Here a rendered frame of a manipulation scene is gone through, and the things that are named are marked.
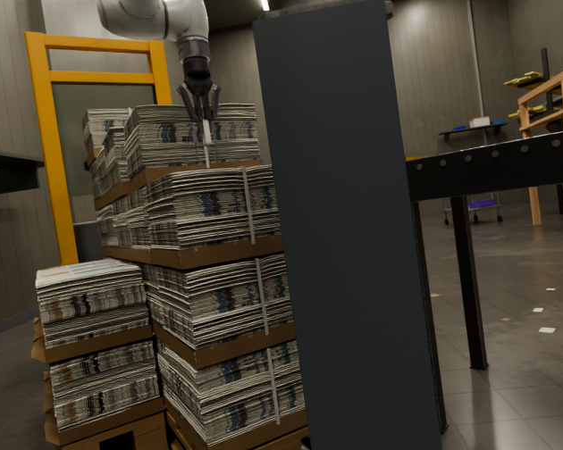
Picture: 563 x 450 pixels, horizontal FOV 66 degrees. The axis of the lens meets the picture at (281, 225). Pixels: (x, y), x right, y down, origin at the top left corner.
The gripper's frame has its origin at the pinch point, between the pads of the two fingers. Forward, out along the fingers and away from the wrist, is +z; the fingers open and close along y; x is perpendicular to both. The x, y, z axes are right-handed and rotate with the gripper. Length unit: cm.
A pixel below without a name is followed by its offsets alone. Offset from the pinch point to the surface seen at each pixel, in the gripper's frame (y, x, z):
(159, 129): 11.1, -7.5, -3.0
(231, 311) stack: 8, 21, 47
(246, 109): -17.7, -7.4, -8.8
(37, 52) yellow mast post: 33, -147, -79
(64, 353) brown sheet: 44, -18, 56
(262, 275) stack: -1.3, 21.4, 40.5
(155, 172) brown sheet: 14.0, -7.2, 9.3
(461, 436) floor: -51, 33, 96
